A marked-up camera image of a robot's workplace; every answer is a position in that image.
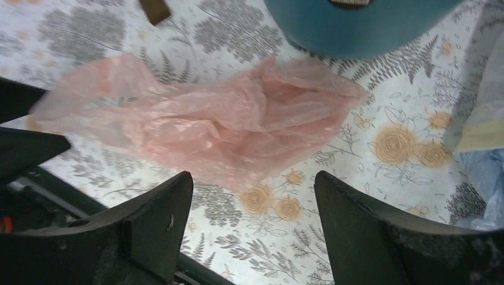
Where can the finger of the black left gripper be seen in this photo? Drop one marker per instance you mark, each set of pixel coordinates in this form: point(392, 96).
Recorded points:
point(17, 99)
point(22, 150)

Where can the blue plastic trash bag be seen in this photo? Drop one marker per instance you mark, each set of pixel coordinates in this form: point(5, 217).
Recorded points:
point(484, 169)

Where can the pink plastic trash bag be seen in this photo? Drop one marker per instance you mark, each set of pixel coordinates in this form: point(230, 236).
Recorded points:
point(232, 133)

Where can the large translucent bag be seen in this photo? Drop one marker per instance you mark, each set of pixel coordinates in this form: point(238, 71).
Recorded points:
point(483, 130)

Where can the floral table mat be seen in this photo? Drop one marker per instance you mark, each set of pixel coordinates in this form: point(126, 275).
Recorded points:
point(394, 147)

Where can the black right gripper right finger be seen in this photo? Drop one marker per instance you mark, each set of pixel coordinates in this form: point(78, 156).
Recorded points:
point(371, 242)

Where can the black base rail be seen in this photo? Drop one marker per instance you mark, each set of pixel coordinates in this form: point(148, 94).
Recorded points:
point(39, 200)

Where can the dark brown wooden block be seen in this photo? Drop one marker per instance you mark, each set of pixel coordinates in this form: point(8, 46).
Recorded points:
point(155, 10)

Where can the teal plastic trash bin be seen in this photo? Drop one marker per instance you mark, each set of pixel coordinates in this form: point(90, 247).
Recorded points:
point(339, 31)

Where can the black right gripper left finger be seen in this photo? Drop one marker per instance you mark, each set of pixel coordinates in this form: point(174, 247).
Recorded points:
point(136, 242)

